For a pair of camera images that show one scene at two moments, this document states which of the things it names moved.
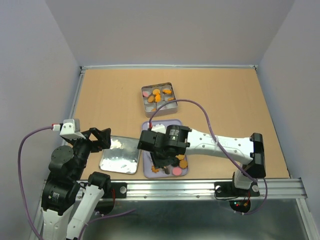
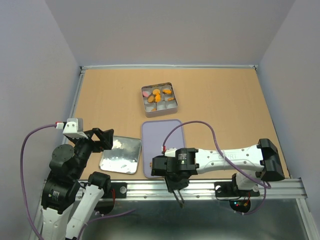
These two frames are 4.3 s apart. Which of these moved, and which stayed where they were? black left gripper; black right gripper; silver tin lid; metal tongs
Moved: black right gripper; metal tongs
Stayed: silver tin lid; black left gripper
